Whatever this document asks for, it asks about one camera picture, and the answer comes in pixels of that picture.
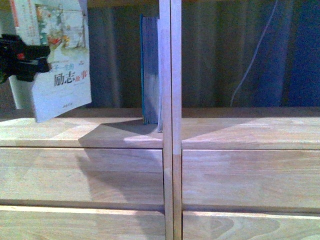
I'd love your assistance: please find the lower left wooden drawer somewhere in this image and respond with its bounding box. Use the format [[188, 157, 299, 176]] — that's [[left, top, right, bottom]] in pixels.
[[0, 205, 167, 240]]

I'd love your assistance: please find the pale pages book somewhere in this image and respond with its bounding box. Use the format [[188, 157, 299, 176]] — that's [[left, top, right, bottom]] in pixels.
[[142, 16, 163, 133]]

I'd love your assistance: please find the upper right wooden drawer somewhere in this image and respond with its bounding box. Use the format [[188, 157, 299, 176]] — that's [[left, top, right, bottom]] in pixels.
[[182, 150, 320, 209]]

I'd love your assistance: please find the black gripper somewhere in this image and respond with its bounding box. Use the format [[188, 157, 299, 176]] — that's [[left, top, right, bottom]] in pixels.
[[0, 34, 51, 84]]

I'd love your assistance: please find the lower right wooden drawer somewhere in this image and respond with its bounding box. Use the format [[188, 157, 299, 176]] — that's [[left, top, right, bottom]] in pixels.
[[182, 211, 320, 240]]

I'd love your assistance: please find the right wooden shelf unit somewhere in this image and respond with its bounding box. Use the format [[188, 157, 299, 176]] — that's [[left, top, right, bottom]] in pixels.
[[169, 0, 320, 240]]

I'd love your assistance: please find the teal cover book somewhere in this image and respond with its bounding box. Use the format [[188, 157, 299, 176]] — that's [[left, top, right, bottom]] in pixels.
[[139, 13, 146, 125]]

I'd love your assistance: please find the white hanging cable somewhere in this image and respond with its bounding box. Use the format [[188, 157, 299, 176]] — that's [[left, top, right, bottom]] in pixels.
[[229, 0, 279, 107]]

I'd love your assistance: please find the white illustrated children's book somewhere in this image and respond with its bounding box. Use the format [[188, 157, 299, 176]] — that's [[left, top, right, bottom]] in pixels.
[[10, 0, 92, 123]]

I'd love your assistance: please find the left wooden shelf unit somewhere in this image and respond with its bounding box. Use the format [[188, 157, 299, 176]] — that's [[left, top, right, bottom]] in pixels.
[[0, 0, 173, 240]]

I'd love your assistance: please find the upper left wooden drawer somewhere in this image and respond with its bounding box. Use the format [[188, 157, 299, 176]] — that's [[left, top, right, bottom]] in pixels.
[[0, 147, 164, 208]]

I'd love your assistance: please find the wooden drawer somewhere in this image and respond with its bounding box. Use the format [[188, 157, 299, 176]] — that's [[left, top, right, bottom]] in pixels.
[[182, 211, 320, 240], [182, 150, 320, 209], [0, 147, 164, 208], [0, 205, 167, 240]]

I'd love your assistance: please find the wooden shelf unit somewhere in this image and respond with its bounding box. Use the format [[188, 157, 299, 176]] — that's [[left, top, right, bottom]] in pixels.
[[0, 0, 173, 240], [169, 0, 320, 240]]

